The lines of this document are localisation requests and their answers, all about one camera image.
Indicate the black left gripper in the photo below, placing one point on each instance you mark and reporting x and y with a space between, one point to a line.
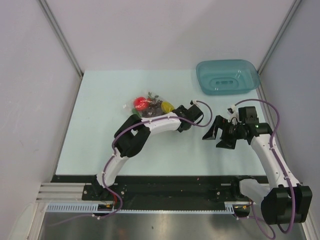
180 108

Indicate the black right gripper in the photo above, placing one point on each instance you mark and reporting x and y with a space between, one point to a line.
226 143

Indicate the yellow fake lemon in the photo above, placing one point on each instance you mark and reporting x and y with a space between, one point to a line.
167 107

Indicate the clear zip top bag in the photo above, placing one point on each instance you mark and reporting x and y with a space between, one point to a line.
147 94

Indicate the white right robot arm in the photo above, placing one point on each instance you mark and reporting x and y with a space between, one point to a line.
286 200

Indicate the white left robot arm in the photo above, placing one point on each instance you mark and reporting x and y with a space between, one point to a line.
131 137

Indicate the dark fake grapes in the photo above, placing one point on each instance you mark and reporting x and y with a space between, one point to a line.
154 108

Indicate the red fake tomato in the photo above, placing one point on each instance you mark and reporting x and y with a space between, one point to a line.
141 103

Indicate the green fake vegetable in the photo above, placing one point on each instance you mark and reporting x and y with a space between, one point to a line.
136 112

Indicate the teal plastic tub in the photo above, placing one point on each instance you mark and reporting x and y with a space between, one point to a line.
227 77

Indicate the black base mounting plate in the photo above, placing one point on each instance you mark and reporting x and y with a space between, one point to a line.
162 193

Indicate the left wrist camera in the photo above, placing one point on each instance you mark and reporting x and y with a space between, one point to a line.
194 114

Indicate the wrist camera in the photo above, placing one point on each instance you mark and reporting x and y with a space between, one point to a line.
248 115
194 114

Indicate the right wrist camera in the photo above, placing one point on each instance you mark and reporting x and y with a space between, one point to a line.
248 115

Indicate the aluminium frame post right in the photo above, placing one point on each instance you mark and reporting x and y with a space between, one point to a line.
284 25

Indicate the aluminium frame post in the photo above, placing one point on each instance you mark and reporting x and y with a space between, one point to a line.
284 25
56 28

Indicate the white slotted cable duct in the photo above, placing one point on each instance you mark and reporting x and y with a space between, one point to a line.
97 208

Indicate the aluminium frame post left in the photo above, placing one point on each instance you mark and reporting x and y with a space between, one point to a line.
56 28

